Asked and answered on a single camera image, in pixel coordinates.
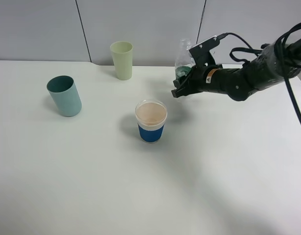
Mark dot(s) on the pale green plastic cup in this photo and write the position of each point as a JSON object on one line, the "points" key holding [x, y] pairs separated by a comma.
{"points": [[122, 55]]}

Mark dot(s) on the clear bottle green label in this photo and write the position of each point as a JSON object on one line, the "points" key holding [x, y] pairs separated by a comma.
{"points": [[184, 61]]}

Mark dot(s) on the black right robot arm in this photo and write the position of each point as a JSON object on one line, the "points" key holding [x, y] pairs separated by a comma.
{"points": [[272, 65]]}

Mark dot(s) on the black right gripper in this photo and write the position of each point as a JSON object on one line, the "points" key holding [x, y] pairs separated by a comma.
{"points": [[232, 82]]}

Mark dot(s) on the teal plastic cup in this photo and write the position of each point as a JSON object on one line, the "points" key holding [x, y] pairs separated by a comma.
{"points": [[65, 95]]}

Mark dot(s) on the blue sleeved glass cup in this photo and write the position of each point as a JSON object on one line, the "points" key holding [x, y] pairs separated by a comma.
{"points": [[151, 116]]}

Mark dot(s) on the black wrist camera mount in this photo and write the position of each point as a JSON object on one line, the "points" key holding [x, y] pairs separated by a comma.
{"points": [[201, 52]]}

